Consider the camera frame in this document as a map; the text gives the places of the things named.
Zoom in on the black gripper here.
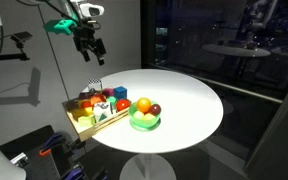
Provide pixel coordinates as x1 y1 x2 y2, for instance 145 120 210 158
72 24 107 67

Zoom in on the black white patterned plush cube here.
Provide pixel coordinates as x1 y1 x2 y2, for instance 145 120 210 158
88 77 103 93

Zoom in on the magenta toy cube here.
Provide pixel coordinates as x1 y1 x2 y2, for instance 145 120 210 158
102 87 116 99

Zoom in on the orange toy block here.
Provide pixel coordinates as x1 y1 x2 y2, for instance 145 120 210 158
89 94 108 107

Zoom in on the blue toy cube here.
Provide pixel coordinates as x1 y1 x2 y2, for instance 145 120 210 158
113 85 128 101

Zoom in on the teal toy block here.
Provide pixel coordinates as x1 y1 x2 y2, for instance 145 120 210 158
105 96 118 107

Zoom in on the lime green toy block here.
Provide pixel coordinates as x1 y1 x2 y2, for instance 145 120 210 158
77 114 97 128

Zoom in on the orange toy fruit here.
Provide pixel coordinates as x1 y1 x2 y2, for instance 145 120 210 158
136 97 152 114

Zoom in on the pale green toy apple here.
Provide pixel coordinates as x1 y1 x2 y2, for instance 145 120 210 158
132 110 145 121

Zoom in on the wooden toy box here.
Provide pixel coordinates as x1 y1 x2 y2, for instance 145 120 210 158
62 94 133 143

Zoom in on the dark red toy fruit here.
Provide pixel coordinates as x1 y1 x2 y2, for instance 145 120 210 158
149 103 162 117

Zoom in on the yellow toy lemon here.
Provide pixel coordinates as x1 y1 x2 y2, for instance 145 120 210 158
142 112 156 122

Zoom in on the green plastic bowl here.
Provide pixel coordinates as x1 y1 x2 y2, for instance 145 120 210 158
127 100 162 132

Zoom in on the purple clamp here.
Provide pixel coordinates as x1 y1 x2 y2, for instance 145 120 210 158
62 164 85 180
38 132 67 157

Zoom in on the black mounting platform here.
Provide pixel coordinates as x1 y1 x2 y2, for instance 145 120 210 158
0 124 85 180

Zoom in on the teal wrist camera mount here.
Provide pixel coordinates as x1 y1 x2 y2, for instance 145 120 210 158
43 18 78 36

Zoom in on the black side camera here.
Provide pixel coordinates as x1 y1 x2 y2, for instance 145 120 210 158
10 31 34 44

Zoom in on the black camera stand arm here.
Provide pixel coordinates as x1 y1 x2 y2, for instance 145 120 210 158
0 41 31 63

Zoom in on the white table pedestal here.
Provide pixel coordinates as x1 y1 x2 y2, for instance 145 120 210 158
118 152 178 180

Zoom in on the silver metal bracket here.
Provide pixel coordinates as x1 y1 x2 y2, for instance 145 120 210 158
9 152 30 168

